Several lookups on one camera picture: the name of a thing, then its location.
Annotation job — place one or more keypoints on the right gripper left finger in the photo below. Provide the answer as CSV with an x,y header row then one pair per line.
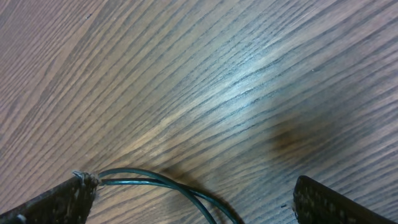
x,y
68,203

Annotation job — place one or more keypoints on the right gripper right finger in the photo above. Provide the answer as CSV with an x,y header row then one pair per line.
x,y
314,203

